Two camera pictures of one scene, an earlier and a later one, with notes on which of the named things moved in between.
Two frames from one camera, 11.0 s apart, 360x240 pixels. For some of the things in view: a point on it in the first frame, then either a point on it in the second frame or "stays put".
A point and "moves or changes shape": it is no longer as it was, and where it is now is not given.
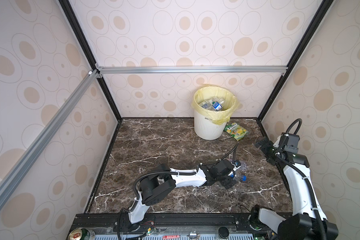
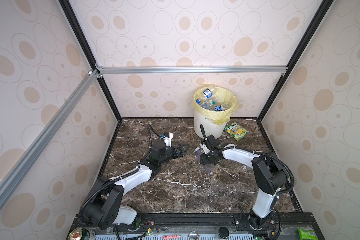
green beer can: [79, 234] stays put
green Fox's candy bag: [236, 131] stays put
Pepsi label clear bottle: [216, 106] moves or changes shape
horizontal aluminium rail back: [191, 69] stays put
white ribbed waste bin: [205, 129] stays put
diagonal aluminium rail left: [0, 194] stays put
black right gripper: [266, 148] -> [203, 160]
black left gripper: [227, 181] -> [181, 153]
